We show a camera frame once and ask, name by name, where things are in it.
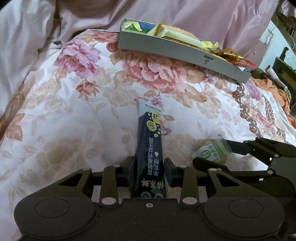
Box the dark blue powder stick sachet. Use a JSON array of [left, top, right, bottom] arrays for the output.
[[132, 99, 166, 199]]

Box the green white pastry packet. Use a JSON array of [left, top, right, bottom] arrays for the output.
[[192, 138, 230, 165]]

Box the dried tofu snack packet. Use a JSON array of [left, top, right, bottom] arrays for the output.
[[230, 58, 256, 67]]

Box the gold foil snack packet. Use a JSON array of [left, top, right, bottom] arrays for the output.
[[209, 48, 243, 61]]

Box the orange cream snack packet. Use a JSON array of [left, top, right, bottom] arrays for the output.
[[147, 23, 204, 49]]

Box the orange cloth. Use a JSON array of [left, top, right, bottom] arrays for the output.
[[250, 77, 296, 128]]

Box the yellow wrapper in tray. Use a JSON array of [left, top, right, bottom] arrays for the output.
[[201, 41, 219, 49]]

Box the grey cardboard tray box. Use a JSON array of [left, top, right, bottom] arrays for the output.
[[118, 19, 251, 83]]

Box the pink satin quilt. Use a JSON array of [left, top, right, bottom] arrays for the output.
[[1, 1, 278, 113]]

